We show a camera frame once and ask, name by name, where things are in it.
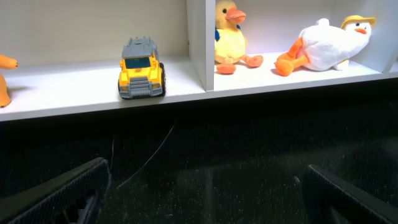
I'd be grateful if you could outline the yellow plush duck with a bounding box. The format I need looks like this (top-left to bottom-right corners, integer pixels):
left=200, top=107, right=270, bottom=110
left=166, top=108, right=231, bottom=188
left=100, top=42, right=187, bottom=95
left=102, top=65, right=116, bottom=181
left=214, top=0, right=264, bottom=75

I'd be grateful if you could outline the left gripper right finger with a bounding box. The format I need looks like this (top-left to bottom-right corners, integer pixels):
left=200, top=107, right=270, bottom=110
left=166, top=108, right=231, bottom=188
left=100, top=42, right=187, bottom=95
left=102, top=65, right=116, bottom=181
left=303, top=164, right=398, bottom=224

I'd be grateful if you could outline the white plush goose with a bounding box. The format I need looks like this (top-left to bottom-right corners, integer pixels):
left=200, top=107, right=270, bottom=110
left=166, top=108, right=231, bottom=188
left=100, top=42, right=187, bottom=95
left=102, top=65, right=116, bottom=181
left=274, top=14, right=377, bottom=77

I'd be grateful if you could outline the grey and yellow toy truck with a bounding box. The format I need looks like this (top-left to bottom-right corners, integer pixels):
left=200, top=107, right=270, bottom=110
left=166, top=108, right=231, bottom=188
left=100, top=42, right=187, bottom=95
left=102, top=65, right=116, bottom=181
left=117, top=36, right=167, bottom=100

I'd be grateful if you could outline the white shelf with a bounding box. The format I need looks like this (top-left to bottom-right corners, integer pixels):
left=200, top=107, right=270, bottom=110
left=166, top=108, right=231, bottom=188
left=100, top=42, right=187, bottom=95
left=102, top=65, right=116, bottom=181
left=0, top=0, right=398, bottom=123

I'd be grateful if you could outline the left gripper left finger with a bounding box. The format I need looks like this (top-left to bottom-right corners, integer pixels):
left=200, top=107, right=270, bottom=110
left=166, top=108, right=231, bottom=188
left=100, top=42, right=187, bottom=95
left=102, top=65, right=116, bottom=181
left=0, top=157, right=111, bottom=224

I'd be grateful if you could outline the yellow rubber duck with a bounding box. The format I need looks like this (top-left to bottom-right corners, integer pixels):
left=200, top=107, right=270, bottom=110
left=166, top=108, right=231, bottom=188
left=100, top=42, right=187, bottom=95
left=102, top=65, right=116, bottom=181
left=0, top=54, right=19, bottom=109

